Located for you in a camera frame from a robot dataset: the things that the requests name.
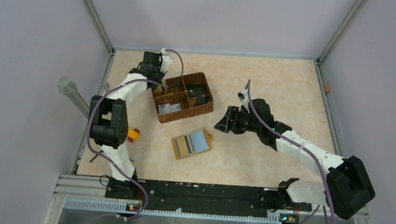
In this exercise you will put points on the orange leather card holder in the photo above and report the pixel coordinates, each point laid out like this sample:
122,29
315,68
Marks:
201,141

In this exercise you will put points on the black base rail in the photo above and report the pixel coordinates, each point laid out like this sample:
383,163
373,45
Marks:
209,199

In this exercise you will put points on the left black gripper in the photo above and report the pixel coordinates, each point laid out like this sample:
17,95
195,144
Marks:
160,73

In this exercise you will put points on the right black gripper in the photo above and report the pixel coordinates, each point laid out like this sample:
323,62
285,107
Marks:
230,121

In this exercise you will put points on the small wooden block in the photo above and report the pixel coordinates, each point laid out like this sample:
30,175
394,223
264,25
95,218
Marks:
326,88

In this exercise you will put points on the black microphone tripod stand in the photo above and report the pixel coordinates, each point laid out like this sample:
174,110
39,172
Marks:
93,158

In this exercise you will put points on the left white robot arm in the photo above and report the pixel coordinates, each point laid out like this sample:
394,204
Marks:
108,117

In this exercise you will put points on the brown wicker divided basket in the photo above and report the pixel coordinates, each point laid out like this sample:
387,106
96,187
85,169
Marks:
178,94

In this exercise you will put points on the grey plastic tool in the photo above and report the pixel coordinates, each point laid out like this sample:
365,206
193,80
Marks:
106,87

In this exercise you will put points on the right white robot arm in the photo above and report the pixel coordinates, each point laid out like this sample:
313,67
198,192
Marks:
345,187

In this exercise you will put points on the grey card in front compartment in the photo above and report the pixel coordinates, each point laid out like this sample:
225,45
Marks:
169,108

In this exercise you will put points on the black card in basket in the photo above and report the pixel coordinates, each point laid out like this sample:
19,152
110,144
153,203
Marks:
197,94

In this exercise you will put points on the white perforated cable tray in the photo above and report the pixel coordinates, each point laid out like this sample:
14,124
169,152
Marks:
126,208

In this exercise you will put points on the silver microphone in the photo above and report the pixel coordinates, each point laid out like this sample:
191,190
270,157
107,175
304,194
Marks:
68,88

